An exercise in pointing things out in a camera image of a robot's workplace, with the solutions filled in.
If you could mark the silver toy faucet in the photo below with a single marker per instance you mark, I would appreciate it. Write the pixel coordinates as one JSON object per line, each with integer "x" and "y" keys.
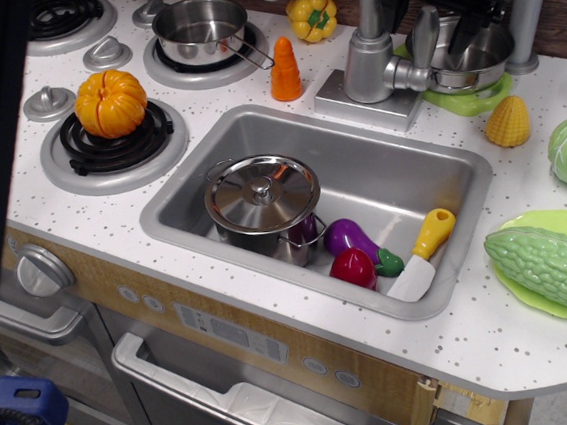
{"x": 358, "y": 92}

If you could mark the silver stove knob middle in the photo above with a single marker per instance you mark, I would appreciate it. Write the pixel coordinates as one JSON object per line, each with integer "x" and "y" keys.
{"x": 107, "y": 54}

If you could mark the silver dishwasher door handle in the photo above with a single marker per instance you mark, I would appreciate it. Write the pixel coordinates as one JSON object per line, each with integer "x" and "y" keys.
{"x": 181, "y": 383}

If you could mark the back right stove burner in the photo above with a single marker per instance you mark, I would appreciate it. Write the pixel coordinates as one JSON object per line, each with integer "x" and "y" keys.
{"x": 174, "y": 75}

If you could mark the yellow toy bell pepper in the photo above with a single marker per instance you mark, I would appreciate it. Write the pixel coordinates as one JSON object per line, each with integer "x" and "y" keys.
{"x": 312, "y": 20}

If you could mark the green toy bitter gourd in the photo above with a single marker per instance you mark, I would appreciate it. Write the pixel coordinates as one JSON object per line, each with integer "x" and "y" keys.
{"x": 535, "y": 258}

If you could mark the silver stove knob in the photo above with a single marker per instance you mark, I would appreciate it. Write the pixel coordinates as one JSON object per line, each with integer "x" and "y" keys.
{"x": 49, "y": 104}
{"x": 145, "y": 14}
{"x": 107, "y": 54}

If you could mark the silver oven door handle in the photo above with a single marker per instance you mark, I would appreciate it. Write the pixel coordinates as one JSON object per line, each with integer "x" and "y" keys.
{"x": 60, "y": 328}

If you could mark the small steel saucepan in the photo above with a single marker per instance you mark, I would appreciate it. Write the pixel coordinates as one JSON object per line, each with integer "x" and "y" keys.
{"x": 204, "y": 32}

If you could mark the silver stove knob back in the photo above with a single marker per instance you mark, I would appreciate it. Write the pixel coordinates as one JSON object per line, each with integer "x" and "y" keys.
{"x": 145, "y": 14}

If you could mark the red toy tomato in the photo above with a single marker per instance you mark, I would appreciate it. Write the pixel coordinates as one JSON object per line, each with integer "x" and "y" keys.
{"x": 354, "y": 266}

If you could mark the silver faucet lever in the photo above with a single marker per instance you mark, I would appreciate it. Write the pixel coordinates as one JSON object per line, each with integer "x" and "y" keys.
{"x": 414, "y": 74}

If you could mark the grey support pole right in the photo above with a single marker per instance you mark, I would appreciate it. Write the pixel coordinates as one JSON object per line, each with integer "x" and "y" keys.
{"x": 522, "y": 26}

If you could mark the steel pan behind faucet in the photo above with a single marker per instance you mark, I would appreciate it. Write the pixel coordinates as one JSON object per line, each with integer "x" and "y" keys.
{"x": 479, "y": 66}

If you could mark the silver oven dial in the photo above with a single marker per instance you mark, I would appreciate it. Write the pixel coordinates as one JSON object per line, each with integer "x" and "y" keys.
{"x": 41, "y": 273}

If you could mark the purple toy eggplant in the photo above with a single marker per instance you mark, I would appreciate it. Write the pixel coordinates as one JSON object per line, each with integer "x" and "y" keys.
{"x": 343, "y": 234}

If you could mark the front black stove burner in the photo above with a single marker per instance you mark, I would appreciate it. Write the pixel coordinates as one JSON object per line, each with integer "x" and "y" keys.
{"x": 83, "y": 163}

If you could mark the yellow toy corn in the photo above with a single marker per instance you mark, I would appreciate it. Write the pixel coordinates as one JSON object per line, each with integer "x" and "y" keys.
{"x": 509, "y": 124}

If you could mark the silver stove knob front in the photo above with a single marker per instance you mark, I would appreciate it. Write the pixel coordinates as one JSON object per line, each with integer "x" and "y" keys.
{"x": 49, "y": 104}

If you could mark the light green trivet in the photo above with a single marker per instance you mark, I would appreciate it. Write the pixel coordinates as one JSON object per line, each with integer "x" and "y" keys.
{"x": 466, "y": 103}

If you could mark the orange toy pumpkin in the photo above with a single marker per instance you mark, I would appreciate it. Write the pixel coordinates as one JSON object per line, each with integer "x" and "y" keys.
{"x": 111, "y": 104}

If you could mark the light green plate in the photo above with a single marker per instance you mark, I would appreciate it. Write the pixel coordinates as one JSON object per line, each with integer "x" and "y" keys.
{"x": 553, "y": 220}

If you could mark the yellow handled toy knife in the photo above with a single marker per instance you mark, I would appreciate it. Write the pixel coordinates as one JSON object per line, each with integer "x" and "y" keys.
{"x": 416, "y": 278}

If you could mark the orange toy carrot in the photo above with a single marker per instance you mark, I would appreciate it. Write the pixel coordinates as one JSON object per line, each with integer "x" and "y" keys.
{"x": 286, "y": 82}

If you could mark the back left stove burner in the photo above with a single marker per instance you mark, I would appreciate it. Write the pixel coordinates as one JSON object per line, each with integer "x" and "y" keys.
{"x": 62, "y": 26}

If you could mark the steel pot with lid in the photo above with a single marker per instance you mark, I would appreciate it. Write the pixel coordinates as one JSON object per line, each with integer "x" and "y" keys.
{"x": 266, "y": 204}

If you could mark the blue clamp with cable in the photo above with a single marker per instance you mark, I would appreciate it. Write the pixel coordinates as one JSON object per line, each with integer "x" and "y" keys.
{"x": 31, "y": 401}

